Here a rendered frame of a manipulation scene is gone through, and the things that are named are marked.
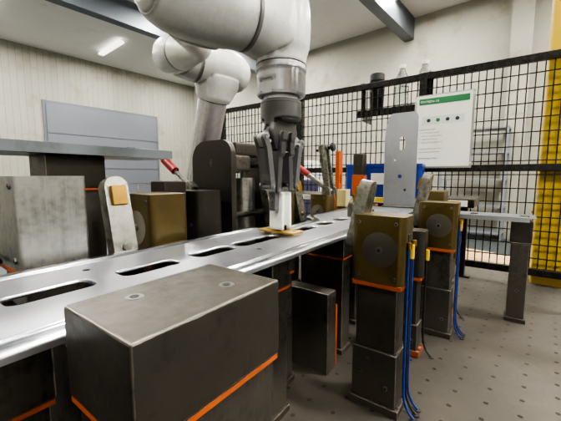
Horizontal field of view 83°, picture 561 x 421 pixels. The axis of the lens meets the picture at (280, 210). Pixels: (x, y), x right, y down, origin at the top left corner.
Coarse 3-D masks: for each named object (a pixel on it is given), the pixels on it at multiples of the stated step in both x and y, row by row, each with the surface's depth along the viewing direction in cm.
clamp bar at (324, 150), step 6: (324, 144) 103; (330, 144) 103; (318, 150) 106; (324, 150) 103; (324, 156) 103; (330, 156) 106; (324, 162) 104; (330, 162) 106; (324, 168) 104; (330, 168) 106; (324, 174) 104; (330, 174) 106; (324, 180) 104; (330, 180) 106; (324, 186) 104; (330, 186) 104
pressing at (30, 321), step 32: (96, 256) 42; (128, 256) 43; (160, 256) 43; (192, 256) 43; (224, 256) 43; (256, 256) 43; (288, 256) 46; (0, 288) 31; (32, 288) 31; (96, 288) 31; (0, 320) 24; (32, 320) 24; (0, 352) 20; (32, 352) 22
